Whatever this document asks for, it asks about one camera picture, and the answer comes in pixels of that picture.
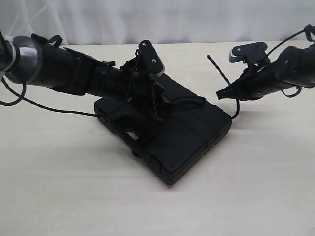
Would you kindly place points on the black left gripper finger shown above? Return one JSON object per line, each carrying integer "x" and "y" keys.
{"x": 159, "y": 104}
{"x": 146, "y": 127}

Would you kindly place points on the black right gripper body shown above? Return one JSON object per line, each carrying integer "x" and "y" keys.
{"x": 257, "y": 85}

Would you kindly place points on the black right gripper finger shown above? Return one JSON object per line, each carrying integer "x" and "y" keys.
{"x": 229, "y": 92}

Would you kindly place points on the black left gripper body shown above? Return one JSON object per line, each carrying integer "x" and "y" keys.
{"x": 138, "y": 89}

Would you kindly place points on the black plastic carrying case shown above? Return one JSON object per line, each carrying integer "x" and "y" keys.
{"x": 188, "y": 132}

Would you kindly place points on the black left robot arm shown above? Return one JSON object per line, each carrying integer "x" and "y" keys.
{"x": 38, "y": 61}

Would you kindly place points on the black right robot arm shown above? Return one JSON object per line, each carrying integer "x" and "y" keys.
{"x": 294, "y": 67}

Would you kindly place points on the white backdrop curtain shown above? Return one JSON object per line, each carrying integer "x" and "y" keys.
{"x": 81, "y": 22}

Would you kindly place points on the white zip tie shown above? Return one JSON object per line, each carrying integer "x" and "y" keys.
{"x": 8, "y": 56}

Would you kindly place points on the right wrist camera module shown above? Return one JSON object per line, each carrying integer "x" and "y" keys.
{"x": 252, "y": 54}

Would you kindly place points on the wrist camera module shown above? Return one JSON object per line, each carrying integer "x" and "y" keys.
{"x": 151, "y": 59}
{"x": 252, "y": 54}

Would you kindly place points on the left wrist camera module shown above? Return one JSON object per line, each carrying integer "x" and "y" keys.
{"x": 151, "y": 59}

